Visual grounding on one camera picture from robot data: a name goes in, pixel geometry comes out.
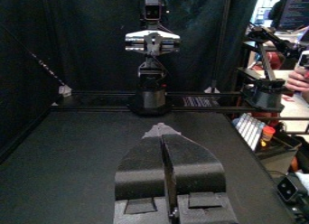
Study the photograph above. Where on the person's hand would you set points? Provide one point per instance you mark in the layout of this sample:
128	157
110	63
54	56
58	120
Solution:
297	81

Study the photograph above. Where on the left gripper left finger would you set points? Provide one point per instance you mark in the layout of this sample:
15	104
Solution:
141	167

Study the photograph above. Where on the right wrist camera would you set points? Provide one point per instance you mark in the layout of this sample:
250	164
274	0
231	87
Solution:
153	11

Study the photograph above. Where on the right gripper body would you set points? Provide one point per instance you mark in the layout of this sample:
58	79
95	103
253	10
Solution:
134	42

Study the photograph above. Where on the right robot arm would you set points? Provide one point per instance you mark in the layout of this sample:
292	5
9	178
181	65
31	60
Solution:
151	98

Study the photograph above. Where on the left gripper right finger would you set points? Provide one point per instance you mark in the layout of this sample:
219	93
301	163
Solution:
197	170

